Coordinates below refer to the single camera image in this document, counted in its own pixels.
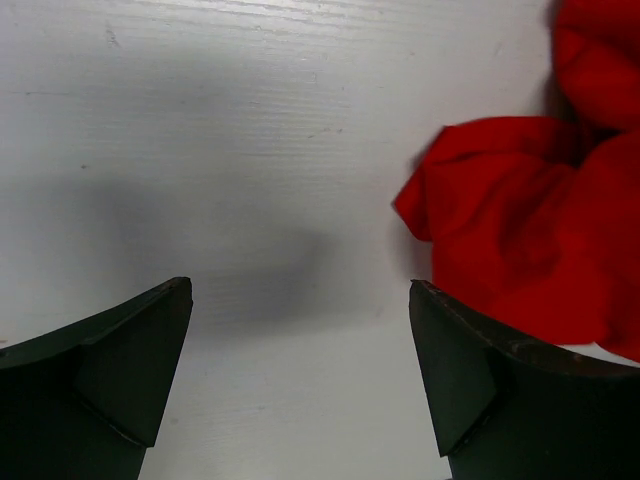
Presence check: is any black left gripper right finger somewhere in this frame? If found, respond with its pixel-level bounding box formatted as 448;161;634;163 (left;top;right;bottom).
409;280;639;479

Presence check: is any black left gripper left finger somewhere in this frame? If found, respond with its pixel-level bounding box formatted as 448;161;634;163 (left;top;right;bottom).
1;277;193;479

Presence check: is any red t shirt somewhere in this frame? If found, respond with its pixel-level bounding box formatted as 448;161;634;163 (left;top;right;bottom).
394;1;639;360

